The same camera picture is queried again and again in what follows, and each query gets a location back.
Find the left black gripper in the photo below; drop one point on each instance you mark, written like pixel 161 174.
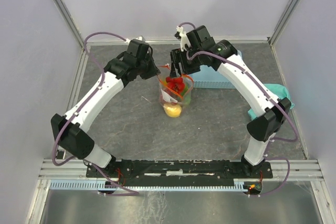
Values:
pixel 154 70

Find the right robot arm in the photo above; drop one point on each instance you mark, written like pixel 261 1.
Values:
pixel 198 48

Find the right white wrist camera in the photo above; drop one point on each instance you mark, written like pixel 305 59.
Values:
pixel 181 35

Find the light blue plastic basket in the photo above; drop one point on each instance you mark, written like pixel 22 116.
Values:
pixel 207 77

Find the light blue cable duct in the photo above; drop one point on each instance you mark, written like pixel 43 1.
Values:
pixel 100 185

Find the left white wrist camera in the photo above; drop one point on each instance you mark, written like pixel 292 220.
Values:
pixel 140 38

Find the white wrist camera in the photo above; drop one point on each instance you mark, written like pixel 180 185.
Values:
pixel 140 38
pixel 181 35

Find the clear zip top bag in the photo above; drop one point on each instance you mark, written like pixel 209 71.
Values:
pixel 167 95

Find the green grape bunch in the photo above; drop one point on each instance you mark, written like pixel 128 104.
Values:
pixel 186 95

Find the yellow pear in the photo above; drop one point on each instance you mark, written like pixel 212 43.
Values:
pixel 172 110

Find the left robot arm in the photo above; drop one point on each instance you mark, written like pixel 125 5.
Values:
pixel 70 130

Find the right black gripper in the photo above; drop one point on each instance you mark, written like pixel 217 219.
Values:
pixel 177 55

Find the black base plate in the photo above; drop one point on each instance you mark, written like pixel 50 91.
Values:
pixel 181 173

